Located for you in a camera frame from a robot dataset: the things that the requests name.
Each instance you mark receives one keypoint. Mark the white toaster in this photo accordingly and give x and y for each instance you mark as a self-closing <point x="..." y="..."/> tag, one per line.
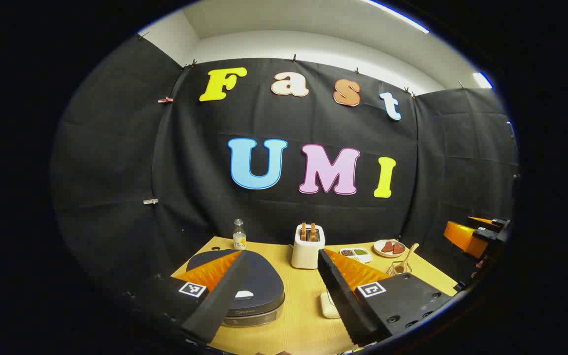
<point x="307" y="254"/>

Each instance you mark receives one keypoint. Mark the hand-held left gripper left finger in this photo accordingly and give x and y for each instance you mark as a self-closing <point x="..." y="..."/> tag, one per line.
<point x="222" y="296"/>

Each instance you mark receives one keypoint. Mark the white rice container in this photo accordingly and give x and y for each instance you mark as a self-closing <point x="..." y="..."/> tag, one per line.
<point x="328" y="303"/>

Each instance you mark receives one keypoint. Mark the black backdrop cloth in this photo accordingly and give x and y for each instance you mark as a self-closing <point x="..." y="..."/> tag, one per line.
<point x="190" y="172"/>

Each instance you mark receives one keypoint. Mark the red meat piece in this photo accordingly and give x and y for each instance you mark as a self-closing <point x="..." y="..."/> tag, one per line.
<point x="388" y="247"/>
<point x="399" y="248"/>

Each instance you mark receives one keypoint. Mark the toast bread slice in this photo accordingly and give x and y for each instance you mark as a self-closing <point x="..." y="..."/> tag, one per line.
<point x="313" y="231"/>
<point x="303" y="231"/>

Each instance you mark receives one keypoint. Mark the dark grey rice cooker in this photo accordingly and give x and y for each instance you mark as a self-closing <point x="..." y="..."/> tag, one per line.
<point x="264" y="281"/>

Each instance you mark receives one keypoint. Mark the white divided grain dish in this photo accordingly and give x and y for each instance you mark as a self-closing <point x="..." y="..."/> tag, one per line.
<point x="357" y="255"/>

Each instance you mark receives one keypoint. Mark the white round plate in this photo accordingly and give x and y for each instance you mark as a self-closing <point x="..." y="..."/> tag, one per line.
<point x="379" y="249"/>

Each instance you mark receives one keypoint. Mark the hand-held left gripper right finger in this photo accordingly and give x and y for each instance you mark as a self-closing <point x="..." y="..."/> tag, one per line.
<point x="340" y="296"/>

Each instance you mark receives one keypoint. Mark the pink cloth clip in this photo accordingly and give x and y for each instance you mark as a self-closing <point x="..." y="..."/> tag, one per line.
<point x="165" y="100"/>

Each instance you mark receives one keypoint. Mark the glass bottle with yellow label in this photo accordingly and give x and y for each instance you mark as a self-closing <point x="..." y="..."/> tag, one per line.
<point x="239" y="239"/>

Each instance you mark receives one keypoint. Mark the wooden spoon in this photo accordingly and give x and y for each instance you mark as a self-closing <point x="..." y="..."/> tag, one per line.
<point x="409" y="255"/>

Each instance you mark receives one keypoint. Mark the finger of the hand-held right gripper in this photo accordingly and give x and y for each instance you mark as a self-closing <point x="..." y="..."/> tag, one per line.
<point x="498" y="225"/>
<point x="466" y="237"/>

